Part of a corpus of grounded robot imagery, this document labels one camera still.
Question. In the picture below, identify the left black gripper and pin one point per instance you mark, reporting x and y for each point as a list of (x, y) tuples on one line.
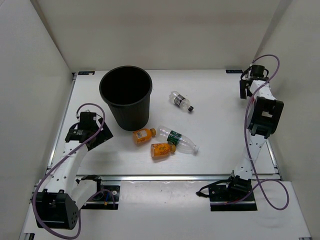
[(104, 135)]

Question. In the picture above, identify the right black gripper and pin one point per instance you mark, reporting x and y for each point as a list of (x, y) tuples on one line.
[(244, 84)]

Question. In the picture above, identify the orange juice bottle fruit label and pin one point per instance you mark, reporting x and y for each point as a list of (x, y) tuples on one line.
[(162, 150)]

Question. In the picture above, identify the large clear green-label bottle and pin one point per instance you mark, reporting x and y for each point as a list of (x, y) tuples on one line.
[(182, 143)]

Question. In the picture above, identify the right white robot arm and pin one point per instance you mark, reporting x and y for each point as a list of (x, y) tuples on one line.
[(261, 121)]

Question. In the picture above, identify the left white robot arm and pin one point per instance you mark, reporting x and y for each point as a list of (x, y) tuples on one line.
[(59, 201)]

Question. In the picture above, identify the black plastic waste bin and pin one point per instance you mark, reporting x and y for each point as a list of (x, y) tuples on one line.
[(127, 90)]

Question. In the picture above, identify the orange juice bottle with barcode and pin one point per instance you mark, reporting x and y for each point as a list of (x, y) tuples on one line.
[(143, 135)]

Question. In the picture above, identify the small clear black-cap bottle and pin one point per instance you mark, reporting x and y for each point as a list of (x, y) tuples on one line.
[(180, 101)]

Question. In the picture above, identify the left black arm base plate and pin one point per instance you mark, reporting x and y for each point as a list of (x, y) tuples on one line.
[(108, 197)]

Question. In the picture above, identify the aluminium rail front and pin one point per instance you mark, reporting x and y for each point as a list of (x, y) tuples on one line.
[(164, 178)]

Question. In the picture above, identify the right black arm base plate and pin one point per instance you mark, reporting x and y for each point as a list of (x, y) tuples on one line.
[(229, 195)]

